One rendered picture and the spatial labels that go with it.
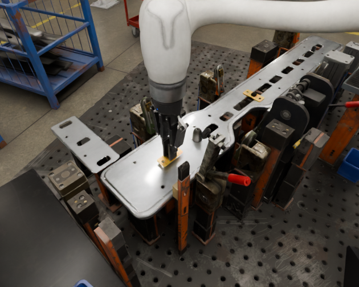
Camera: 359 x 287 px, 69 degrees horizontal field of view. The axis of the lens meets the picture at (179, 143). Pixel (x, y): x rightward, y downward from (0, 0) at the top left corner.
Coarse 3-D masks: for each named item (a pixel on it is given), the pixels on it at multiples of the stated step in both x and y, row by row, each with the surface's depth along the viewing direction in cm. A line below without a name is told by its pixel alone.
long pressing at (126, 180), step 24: (336, 48) 133; (264, 72) 118; (312, 72) 118; (240, 96) 106; (264, 96) 106; (192, 120) 96; (216, 120) 96; (144, 144) 88; (192, 144) 88; (120, 168) 81; (144, 168) 81; (168, 168) 81; (192, 168) 81; (120, 192) 75; (144, 192) 75; (168, 192) 75; (144, 216) 70
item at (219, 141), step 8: (208, 128) 62; (208, 136) 62; (216, 136) 62; (224, 136) 61; (208, 144) 61; (216, 144) 59; (224, 144) 61; (208, 152) 63; (216, 152) 63; (208, 160) 65; (216, 160) 68; (200, 168) 69; (208, 168) 67
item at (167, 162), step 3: (180, 150) 84; (177, 153) 83; (180, 153) 83; (162, 156) 83; (165, 156) 83; (177, 156) 82; (159, 159) 82; (162, 159) 82; (165, 159) 82; (168, 159) 82; (159, 162) 81; (165, 162) 81; (168, 162) 81; (162, 165) 80; (165, 165) 80
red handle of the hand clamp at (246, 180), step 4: (208, 172) 70; (212, 172) 69; (216, 172) 69; (220, 172) 68; (208, 176) 71; (212, 176) 69; (216, 176) 68; (220, 176) 66; (224, 176) 65; (228, 176) 65; (232, 176) 63; (236, 176) 62; (240, 176) 62; (244, 176) 61; (224, 180) 66; (228, 180) 64; (232, 180) 63; (236, 180) 62; (240, 180) 61; (244, 180) 60; (248, 180) 60; (240, 184) 62; (244, 184) 60; (248, 184) 61
